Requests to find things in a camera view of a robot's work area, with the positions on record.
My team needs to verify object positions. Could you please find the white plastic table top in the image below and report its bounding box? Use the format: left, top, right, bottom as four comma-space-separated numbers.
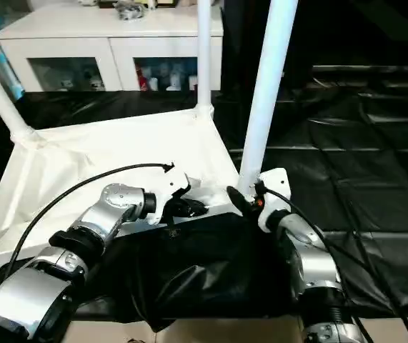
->
0, 105, 247, 279

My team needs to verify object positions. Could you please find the black mat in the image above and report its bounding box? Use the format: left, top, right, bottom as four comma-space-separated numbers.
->
0, 89, 408, 333

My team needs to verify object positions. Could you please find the dark low bench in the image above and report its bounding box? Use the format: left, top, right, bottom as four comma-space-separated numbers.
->
312, 64, 408, 90

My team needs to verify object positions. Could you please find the black speaker with gold label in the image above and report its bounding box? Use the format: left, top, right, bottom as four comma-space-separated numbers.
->
221, 0, 408, 94

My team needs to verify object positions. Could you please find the clear glass jar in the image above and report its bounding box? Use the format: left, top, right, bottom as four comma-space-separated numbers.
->
116, 0, 146, 21

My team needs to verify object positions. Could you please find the white glass-door cabinet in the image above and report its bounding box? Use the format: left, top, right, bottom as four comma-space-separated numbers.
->
0, 0, 224, 93

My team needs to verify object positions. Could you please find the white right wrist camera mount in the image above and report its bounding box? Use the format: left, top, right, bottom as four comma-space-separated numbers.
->
257, 167, 292, 233

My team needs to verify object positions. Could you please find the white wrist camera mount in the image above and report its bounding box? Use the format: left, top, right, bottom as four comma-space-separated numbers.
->
257, 167, 292, 233
148, 171, 201, 226

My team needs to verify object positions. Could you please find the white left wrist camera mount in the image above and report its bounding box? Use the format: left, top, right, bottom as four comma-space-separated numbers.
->
148, 171, 201, 226

